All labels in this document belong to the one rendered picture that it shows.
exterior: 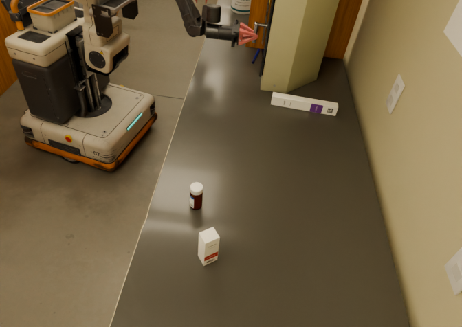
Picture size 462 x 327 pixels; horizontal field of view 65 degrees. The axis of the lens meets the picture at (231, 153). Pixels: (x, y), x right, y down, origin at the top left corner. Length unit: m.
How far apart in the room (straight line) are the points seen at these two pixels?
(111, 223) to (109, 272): 0.31
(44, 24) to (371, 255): 1.97
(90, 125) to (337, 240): 1.77
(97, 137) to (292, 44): 1.36
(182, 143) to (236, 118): 0.25
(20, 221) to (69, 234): 0.30
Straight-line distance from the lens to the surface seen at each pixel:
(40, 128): 2.57
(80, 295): 2.07
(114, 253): 2.14
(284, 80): 1.56
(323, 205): 1.17
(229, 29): 1.51
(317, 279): 1.02
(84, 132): 2.41
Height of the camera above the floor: 1.80
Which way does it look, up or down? 44 degrees down
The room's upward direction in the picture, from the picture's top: 7 degrees clockwise
